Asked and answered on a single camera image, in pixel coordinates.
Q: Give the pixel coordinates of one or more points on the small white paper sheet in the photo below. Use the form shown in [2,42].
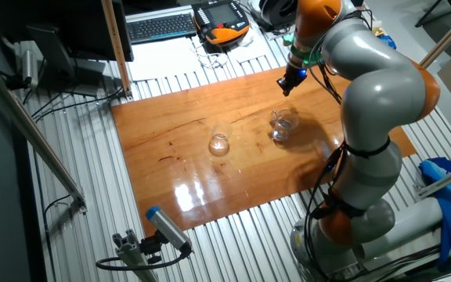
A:
[257,51]

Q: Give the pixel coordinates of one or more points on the varnished wooden board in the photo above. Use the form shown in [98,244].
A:
[194,156]

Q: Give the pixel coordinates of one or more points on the white cylinder pipe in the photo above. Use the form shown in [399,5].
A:
[405,227]

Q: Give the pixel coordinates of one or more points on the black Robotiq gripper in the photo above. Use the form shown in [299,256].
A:
[296,74]

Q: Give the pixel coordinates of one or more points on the clear glass tumbler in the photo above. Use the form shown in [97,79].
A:
[219,147]

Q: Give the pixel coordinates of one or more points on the aluminium profile camera mount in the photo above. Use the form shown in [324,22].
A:
[131,254]

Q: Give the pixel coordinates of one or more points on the large white paper sheet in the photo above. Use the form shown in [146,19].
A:
[163,58]

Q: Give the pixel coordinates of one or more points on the gold snack bag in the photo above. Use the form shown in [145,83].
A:
[378,31]

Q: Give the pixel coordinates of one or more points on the black chair leg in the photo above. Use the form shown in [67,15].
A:
[429,13]

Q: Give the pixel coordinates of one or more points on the aluminium frame beam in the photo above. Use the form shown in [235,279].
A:
[448,178]
[29,129]
[448,35]

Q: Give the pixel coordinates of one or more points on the black computer monitor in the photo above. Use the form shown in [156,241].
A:
[92,27]

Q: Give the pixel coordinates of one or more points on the black round spool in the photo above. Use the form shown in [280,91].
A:
[276,11]

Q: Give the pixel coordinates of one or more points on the tan frame post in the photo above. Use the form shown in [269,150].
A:
[116,51]

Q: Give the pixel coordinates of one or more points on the black computer keyboard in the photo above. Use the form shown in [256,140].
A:
[161,27]

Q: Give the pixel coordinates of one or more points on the silver cylindrical camera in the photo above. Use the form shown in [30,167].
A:
[29,66]

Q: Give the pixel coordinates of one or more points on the grey camera with blue cap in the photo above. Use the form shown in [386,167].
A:
[168,229]

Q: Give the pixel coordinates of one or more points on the orange black teach pendant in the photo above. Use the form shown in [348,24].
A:
[221,21]

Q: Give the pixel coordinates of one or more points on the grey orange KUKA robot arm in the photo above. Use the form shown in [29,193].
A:
[382,90]

